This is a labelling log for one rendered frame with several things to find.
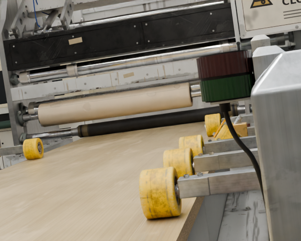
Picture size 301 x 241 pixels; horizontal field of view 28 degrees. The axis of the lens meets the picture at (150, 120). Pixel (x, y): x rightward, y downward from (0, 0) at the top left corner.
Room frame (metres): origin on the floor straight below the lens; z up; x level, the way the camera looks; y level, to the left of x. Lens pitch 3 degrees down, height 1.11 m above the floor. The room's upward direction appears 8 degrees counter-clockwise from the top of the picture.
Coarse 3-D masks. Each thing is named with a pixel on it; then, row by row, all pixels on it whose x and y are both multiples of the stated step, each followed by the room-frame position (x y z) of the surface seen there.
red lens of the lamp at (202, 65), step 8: (208, 56) 0.63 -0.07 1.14; (216, 56) 0.63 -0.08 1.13; (224, 56) 0.62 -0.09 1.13; (232, 56) 0.62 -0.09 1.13; (240, 56) 0.63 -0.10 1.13; (248, 56) 0.63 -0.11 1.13; (200, 64) 0.64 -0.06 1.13; (208, 64) 0.63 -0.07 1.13; (216, 64) 0.63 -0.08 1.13; (224, 64) 0.62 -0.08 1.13; (232, 64) 0.62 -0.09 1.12; (240, 64) 0.63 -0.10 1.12; (248, 64) 0.63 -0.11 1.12; (200, 72) 0.64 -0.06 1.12; (208, 72) 0.63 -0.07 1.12; (216, 72) 0.63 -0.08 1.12; (224, 72) 0.62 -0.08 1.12; (232, 72) 0.62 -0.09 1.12; (240, 72) 0.63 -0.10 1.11
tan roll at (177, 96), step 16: (96, 96) 3.10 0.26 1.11; (112, 96) 3.06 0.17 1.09; (128, 96) 3.03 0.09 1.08; (144, 96) 3.01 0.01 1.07; (160, 96) 2.99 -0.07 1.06; (176, 96) 2.98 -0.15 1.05; (192, 96) 3.01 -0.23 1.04; (48, 112) 3.10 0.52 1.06; (64, 112) 3.08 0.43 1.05; (80, 112) 3.07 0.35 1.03; (96, 112) 3.06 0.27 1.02; (112, 112) 3.05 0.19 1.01; (128, 112) 3.04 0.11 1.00; (144, 112) 3.05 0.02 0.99
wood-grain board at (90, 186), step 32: (192, 128) 2.69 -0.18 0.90; (32, 160) 2.28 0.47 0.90; (64, 160) 2.10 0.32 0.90; (96, 160) 1.95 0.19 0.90; (128, 160) 1.82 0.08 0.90; (160, 160) 1.71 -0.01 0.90; (0, 192) 1.53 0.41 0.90; (32, 192) 1.45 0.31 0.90; (64, 192) 1.37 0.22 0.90; (96, 192) 1.31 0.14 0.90; (128, 192) 1.25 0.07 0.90; (0, 224) 1.10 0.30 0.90; (32, 224) 1.06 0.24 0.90; (64, 224) 1.02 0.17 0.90; (96, 224) 0.98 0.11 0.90; (128, 224) 0.95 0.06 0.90; (160, 224) 0.92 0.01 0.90; (192, 224) 0.98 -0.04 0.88
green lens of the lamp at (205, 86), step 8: (208, 80) 0.63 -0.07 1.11; (216, 80) 0.63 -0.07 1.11; (224, 80) 0.62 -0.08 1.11; (232, 80) 0.62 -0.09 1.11; (240, 80) 0.63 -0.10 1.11; (248, 80) 0.63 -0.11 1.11; (200, 88) 0.65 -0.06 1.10; (208, 88) 0.63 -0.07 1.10; (216, 88) 0.63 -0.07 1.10; (224, 88) 0.62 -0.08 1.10; (232, 88) 0.62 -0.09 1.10; (240, 88) 0.62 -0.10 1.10; (248, 88) 0.63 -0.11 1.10; (208, 96) 0.64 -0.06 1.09; (216, 96) 0.63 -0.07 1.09; (224, 96) 0.62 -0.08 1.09; (232, 96) 0.62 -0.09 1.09; (240, 96) 0.62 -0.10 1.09
